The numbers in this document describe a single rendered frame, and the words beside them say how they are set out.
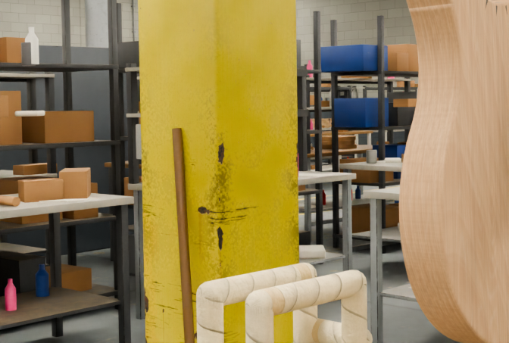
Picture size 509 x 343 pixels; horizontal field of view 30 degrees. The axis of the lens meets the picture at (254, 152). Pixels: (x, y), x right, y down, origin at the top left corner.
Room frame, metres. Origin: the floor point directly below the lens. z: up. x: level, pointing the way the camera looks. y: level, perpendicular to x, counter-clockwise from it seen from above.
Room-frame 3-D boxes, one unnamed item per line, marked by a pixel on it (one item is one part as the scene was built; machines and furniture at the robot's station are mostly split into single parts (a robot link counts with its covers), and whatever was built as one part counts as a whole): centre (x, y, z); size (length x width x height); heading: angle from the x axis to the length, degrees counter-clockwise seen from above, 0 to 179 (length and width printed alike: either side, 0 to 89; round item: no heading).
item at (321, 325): (1.21, -0.10, 1.12); 0.11 x 0.03 x 0.03; 46
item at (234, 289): (1.17, 0.00, 1.20); 0.20 x 0.03 x 0.03; 135
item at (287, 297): (1.11, -0.06, 1.20); 0.20 x 0.03 x 0.03; 135
